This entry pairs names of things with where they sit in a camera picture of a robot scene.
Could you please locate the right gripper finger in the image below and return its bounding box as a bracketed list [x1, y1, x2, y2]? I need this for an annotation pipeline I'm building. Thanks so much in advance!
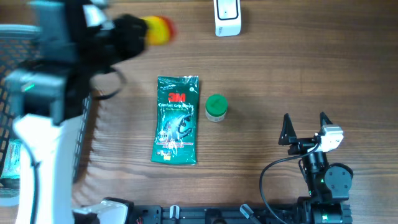
[278, 113, 297, 146]
[320, 111, 333, 128]

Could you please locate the yellow bottle green cap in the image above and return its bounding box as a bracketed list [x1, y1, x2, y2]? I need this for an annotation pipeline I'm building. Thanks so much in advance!
[142, 16, 177, 45]

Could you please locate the green lid small jar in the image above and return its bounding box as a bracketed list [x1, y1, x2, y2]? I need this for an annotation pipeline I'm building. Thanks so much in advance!
[205, 94, 228, 122]

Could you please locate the green 3M gloves packet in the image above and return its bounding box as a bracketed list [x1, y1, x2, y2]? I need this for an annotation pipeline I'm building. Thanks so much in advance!
[151, 76, 199, 166]

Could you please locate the teal wet wipes pack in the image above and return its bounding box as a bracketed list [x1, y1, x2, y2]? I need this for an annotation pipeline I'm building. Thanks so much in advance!
[1, 139, 21, 179]

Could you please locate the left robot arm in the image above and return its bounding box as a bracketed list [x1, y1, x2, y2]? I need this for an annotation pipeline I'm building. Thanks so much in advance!
[6, 1, 149, 223]

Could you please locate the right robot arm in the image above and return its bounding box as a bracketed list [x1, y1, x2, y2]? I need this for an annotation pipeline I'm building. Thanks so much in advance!
[279, 112, 354, 224]

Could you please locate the white barcode scanner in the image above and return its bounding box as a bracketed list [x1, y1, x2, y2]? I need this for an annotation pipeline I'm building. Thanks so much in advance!
[213, 0, 242, 37]

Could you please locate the grey plastic mesh basket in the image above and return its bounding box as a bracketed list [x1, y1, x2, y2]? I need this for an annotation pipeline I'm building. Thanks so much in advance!
[1, 24, 93, 210]

